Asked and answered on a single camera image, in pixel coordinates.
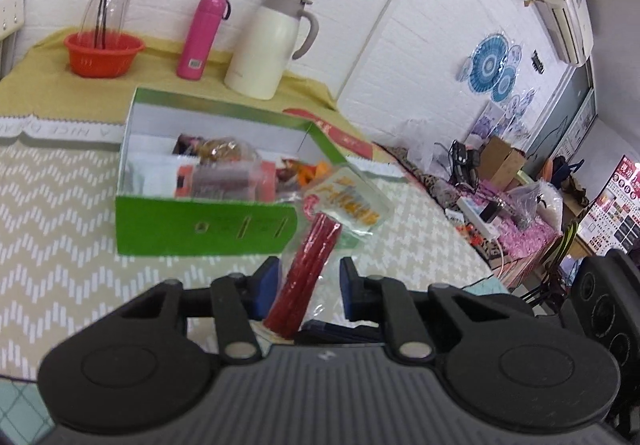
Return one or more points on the large blue paper fan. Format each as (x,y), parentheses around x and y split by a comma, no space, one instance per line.
(487,62)

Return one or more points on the grey plastic bag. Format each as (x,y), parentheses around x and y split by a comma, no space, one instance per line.
(537,205)

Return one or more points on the white power strip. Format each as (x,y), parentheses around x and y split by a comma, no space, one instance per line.
(477,220)

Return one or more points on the cream thermos jug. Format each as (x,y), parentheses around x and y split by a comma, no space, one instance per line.
(260,50)

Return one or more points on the white air conditioner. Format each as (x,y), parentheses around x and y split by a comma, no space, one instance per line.
(565,10)

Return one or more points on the yellow cloth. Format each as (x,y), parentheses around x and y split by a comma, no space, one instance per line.
(40,70)

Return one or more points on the small blue paper fan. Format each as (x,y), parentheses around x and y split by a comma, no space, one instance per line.
(505,84)

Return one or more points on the orange snack packet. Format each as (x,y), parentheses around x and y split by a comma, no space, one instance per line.
(312,172)

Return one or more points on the patterned tablecloth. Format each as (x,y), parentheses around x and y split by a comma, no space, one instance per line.
(60,185)

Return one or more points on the red and black wall poster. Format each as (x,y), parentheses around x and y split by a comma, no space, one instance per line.
(617,210)

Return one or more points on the dark red snack packet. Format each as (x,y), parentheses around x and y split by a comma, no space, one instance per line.
(220,149)

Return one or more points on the brown cardboard box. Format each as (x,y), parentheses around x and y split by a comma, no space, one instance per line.
(502,162)

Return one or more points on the purple wall sticker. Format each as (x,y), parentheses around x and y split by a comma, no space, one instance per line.
(495,120)

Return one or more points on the black chopstick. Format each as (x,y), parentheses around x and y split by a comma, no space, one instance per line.
(102,0)
(108,0)

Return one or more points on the leopard print cloth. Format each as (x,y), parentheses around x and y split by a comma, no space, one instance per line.
(415,175)

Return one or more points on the glass carafe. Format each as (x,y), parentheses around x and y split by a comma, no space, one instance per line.
(117,0)

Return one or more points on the red plastic basket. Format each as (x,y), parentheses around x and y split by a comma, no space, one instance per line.
(102,57)

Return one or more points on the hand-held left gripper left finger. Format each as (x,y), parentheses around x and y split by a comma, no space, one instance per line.
(267,285)

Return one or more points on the pink thermos bottle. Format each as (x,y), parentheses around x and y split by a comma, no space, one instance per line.
(200,35)

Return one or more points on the clear packet of reddish snacks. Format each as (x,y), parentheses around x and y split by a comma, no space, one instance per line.
(225,180)

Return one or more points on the pink floral cloth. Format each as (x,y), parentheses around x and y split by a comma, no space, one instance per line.
(525,235)

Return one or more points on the red envelope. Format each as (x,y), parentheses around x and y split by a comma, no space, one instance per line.
(345,140)

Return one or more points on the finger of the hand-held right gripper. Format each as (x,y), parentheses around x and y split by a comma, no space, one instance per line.
(340,332)

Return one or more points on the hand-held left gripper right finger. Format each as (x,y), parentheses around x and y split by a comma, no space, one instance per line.
(348,290)

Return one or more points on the green cardboard box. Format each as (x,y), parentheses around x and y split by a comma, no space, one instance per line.
(200,225)

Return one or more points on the clear plastic bag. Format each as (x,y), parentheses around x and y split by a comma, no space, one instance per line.
(425,145)

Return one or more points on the dark wall board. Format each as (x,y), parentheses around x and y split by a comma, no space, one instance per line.
(570,115)

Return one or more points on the clear packet of red sticks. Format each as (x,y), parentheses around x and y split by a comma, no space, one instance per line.
(310,255)

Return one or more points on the white wall conduit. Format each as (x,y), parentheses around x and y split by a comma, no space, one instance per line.
(390,10)

